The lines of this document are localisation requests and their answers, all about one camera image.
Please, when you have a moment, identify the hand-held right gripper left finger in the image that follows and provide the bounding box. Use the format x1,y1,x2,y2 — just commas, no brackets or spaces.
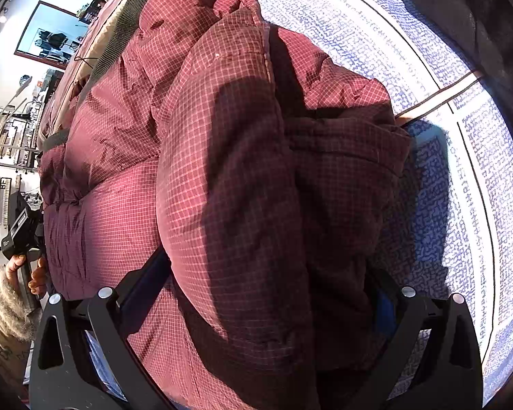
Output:
28,247,172,410

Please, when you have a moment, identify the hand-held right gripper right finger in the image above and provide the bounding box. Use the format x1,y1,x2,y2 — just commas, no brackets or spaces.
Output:
351,265,484,410

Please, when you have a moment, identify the maroon puffer jacket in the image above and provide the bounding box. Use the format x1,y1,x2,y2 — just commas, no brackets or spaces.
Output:
38,0,413,410

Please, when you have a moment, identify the person's left forearm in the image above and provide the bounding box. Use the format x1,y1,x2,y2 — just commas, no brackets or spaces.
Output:
0,265,41,377

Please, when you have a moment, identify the person's left hand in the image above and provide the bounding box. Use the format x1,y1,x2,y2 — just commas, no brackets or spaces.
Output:
4,254,49,296

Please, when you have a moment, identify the black jacket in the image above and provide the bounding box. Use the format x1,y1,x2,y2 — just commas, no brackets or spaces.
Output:
399,0,513,116

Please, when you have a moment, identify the wall display rack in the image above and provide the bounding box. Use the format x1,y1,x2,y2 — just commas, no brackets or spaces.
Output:
0,72,58,250

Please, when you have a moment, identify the red framed wall mirror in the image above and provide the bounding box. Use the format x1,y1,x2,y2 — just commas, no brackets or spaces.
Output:
15,1,90,67

